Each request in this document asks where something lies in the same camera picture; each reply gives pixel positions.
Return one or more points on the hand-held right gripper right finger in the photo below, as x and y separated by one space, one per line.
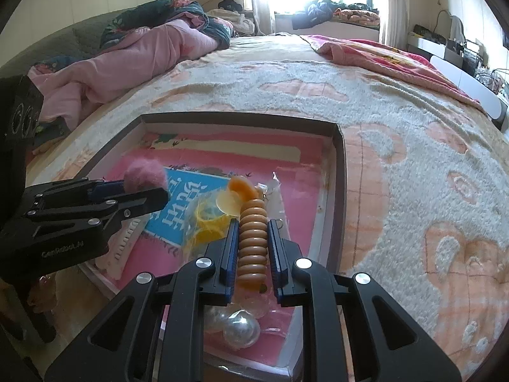
278 262

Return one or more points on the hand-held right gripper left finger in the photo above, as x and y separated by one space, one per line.
232 254

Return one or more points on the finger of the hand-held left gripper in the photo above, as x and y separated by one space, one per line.
135 203
79 191

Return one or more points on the cream hair claw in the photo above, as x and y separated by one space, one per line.
119 246

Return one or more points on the clear plastic hair clip packet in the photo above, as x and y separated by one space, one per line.
274 193

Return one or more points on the dark shallow cardboard box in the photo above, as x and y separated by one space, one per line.
338 191

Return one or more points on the pink book with blue label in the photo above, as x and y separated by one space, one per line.
179 147

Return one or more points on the pink quilt with floral side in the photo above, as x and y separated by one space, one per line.
139 59

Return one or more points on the grey padded headboard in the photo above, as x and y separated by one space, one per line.
71 32

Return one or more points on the cream pillow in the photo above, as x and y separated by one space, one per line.
234 22

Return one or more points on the black cloth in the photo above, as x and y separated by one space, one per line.
230 4

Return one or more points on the sheer white curtain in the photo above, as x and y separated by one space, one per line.
393 8
262 20

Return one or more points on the pink printed blanket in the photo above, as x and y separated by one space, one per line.
377 55

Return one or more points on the dark puffy jacket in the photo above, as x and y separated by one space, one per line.
318 12

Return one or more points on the colourful folded blanket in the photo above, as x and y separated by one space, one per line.
358 15

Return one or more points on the white desk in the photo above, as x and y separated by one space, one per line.
425 43

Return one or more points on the white rounded footboard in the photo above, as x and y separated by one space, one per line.
469 79

